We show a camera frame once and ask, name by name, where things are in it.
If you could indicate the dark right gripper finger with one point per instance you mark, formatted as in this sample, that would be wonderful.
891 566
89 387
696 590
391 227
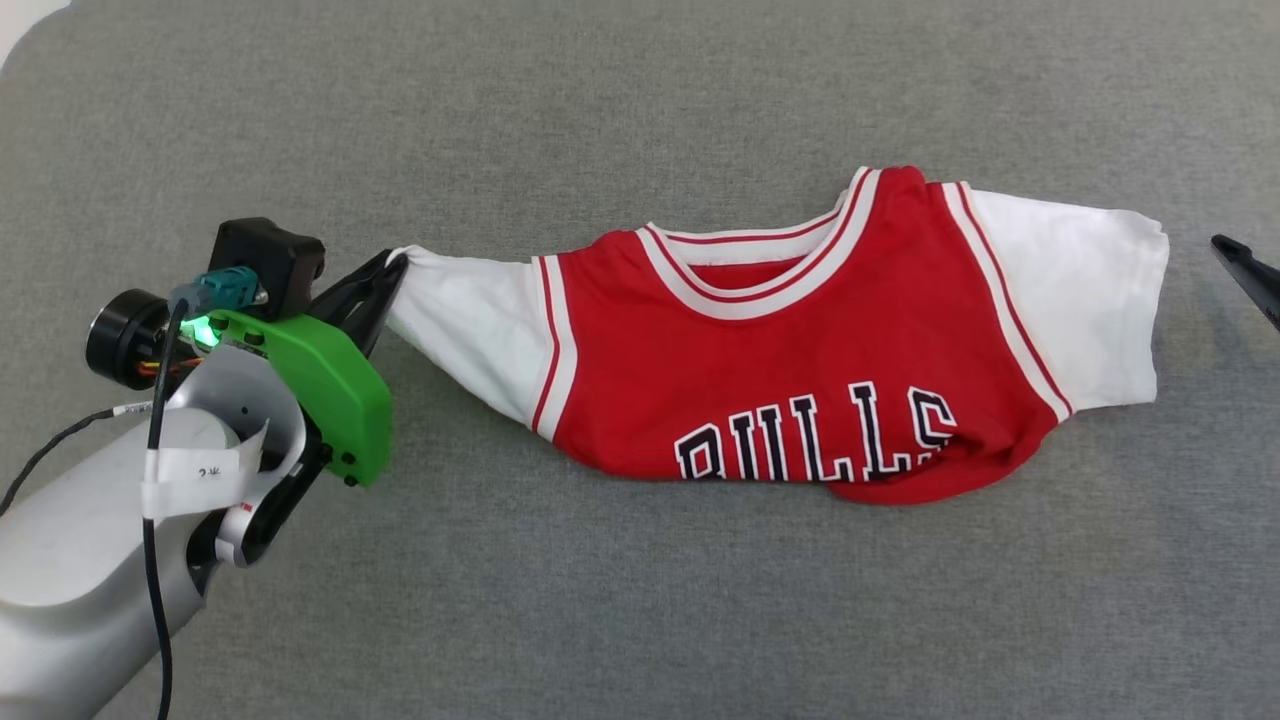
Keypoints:
1262 280

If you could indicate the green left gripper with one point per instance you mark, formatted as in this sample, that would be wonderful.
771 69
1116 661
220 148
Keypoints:
330 400

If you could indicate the red white Bulls jersey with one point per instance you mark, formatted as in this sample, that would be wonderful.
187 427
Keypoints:
760 380

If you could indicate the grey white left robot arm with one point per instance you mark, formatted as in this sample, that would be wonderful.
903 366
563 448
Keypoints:
70 560

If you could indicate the white paper label tag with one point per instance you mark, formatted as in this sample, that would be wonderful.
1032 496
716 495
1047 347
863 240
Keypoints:
200 475

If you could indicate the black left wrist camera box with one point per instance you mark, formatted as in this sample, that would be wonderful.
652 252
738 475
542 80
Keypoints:
265 260

